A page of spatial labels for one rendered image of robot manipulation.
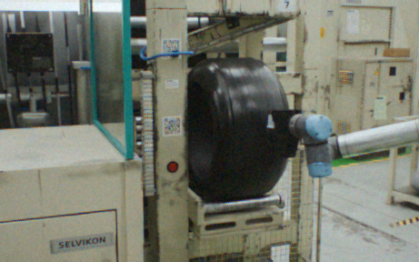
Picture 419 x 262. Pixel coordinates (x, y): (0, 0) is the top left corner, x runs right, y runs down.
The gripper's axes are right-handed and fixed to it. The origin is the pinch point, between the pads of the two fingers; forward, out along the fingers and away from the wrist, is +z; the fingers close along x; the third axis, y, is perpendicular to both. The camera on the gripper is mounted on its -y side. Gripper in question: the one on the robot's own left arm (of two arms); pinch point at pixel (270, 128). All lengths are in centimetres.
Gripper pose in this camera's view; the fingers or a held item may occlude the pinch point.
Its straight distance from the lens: 194.9
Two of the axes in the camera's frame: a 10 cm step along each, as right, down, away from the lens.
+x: -9.4, 0.6, -3.4
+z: -3.4, -0.5, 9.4
